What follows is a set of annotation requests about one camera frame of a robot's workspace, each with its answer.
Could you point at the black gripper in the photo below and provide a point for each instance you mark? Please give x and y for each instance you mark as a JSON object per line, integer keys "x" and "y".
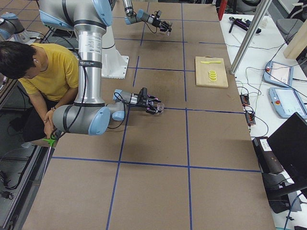
{"x": 155, "y": 22}
{"x": 141, "y": 101}

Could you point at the clear glass shaker cup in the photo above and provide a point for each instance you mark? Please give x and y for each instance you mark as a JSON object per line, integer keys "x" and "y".
{"x": 160, "y": 107}

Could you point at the steel measuring jigger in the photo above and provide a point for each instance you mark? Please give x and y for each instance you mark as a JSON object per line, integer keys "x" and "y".
{"x": 169, "y": 28}

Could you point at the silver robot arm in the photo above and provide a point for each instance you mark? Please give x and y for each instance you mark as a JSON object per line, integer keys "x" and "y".
{"x": 90, "y": 20}
{"x": 143, "y": 16}

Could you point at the wooden cutting board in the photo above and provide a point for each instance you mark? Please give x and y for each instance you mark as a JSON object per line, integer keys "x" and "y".
{"x": 202, "y": 75}

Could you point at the red cylinder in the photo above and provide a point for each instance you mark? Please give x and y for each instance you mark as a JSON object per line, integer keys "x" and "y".
{"x": 221, "y": 10}

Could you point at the yellow plastic knife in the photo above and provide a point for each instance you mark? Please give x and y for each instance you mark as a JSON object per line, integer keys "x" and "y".
{"x": 211, "y": 62}

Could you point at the green clamp tool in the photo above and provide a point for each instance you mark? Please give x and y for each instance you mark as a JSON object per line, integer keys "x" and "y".
{"x": 52, "y": 140}

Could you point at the person in yellow shirt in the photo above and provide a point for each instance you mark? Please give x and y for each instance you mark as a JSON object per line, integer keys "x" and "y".
{"x": 49, "y": 75}

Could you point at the upper blue teach pendant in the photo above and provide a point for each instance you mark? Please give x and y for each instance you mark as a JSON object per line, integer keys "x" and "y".
{"x": 278, "y": 74}

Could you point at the blue teach pendant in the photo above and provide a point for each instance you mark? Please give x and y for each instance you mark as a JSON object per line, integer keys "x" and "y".
{"x": 278, "y": 74}
{"x": 286, "y": 102}

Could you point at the black box device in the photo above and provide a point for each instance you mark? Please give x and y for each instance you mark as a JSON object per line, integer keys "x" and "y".
{"x": 267, "y": 159}

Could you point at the lower blue teach pendant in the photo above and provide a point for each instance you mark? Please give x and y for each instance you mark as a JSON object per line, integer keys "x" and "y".
{"x": 286, "y": 102}

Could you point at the black monitor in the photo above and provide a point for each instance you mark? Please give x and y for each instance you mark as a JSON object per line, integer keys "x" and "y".
{"x": 289, "y": 145}

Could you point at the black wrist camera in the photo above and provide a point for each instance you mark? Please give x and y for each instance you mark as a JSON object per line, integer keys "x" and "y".
{"x": 143, "y": 93}
{"x": 157, "y": 14}

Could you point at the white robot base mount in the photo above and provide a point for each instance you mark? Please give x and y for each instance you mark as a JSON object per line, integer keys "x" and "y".
{"x": 114, "y": 65}

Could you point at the aluminium frame post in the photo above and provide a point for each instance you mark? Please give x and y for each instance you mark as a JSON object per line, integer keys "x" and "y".
{"x": 260, "y": 12}

